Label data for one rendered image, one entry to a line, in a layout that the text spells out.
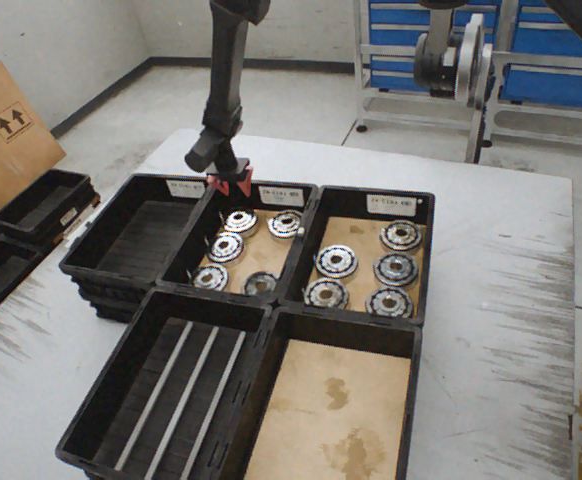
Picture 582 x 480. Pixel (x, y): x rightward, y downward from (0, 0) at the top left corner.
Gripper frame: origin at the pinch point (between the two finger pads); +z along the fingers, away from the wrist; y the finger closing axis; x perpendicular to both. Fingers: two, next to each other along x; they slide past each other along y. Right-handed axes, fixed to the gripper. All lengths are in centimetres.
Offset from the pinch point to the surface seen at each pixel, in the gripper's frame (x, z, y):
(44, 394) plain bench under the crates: -58, 20, -40
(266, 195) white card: 6.4, 6.5, 4.4
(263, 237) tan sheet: -4.4, 12.1, 5.9
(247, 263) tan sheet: -14.1, 11.7, 5.0
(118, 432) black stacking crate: -63, 9, -5
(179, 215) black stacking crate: 0.4, 10.6, -23.4
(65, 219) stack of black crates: 19, 38, -109
